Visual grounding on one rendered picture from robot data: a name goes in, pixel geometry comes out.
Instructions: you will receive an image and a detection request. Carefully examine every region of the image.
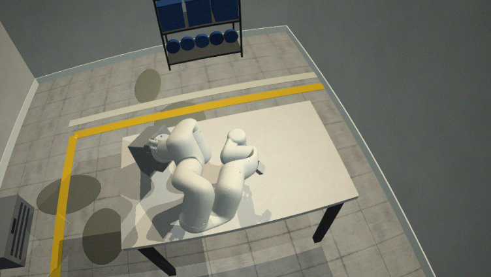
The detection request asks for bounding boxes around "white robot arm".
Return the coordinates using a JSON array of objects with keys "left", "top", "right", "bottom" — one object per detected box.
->
[{"left": 148, "top": 118, "right": 266, "bottom": 233}]

